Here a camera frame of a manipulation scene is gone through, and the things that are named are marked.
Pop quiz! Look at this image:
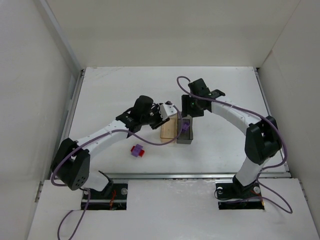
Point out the purple lego stack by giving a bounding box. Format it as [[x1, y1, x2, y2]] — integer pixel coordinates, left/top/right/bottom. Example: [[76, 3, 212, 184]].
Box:
[[181, 119, 190, 133], [131, 144, 144, 158]]

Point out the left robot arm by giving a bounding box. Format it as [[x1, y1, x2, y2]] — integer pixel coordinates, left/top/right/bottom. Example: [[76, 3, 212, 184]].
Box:
[[50, 95, 178, 193]]

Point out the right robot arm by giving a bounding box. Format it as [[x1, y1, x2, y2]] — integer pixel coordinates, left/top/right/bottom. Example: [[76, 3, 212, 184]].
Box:
[[181, 78, 282, 194]]

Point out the amber transparent container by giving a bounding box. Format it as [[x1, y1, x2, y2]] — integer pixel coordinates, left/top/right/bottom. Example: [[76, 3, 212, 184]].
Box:
[[160, 114, 178, 143]]

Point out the grey transparent container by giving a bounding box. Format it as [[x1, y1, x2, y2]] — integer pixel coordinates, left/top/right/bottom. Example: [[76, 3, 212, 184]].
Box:
[[176, 115, 194, 145]]

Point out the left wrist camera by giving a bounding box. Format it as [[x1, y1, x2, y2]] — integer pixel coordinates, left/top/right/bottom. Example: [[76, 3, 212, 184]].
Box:
[[159, 103, 178, 121]]

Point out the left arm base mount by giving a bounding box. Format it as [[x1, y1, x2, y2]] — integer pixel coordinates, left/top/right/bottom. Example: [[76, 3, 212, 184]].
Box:
[[86, 182, 128, 211]]

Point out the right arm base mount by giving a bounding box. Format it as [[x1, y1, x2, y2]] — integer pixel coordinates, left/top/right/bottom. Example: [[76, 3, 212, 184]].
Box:
[[214, 182, 265, 210]]

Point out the aluminium front rail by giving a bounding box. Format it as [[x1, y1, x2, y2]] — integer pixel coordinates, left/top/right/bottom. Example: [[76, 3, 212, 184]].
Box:
[[107, 172, 292, 180]]

